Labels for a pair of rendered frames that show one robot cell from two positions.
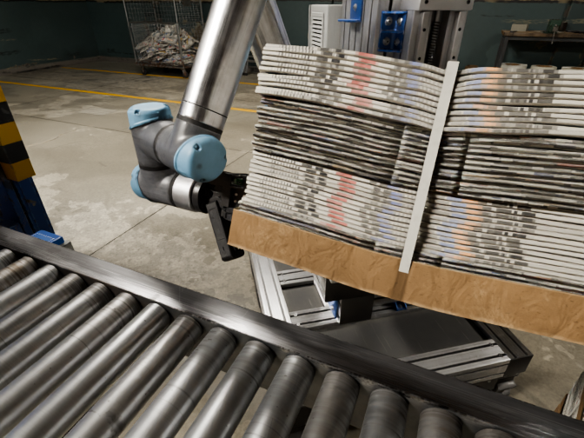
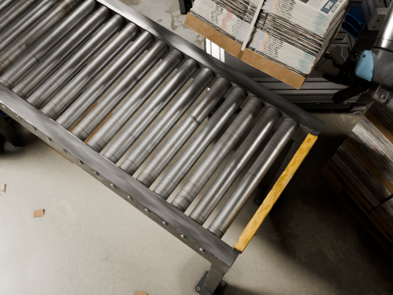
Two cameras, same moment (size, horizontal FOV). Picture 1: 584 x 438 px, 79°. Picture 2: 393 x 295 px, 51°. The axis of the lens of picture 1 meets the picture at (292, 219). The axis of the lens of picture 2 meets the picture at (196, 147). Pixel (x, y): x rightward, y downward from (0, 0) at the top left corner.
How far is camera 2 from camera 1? 0.87 m
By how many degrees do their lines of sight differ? 35
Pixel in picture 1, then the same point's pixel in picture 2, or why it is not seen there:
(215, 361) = (173, 64)
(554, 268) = (285, 60)
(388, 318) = not seen: hidden behind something
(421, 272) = (247, 51)
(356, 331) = not seen: hidden behind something
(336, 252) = (222, 38)
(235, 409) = (180, 83)
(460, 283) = (258, 58)
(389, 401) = (238, 92)
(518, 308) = (272, 69)
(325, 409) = (213, 89)
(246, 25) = not seen: outside the picture
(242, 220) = (190, 17)
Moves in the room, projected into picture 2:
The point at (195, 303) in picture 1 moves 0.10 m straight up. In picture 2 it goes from (165, 35) to (164, 14)
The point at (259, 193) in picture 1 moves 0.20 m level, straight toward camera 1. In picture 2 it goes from (198, 8) to (190, 67)
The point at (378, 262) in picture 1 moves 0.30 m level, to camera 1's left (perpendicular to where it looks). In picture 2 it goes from (235, 45) to (132, 26)
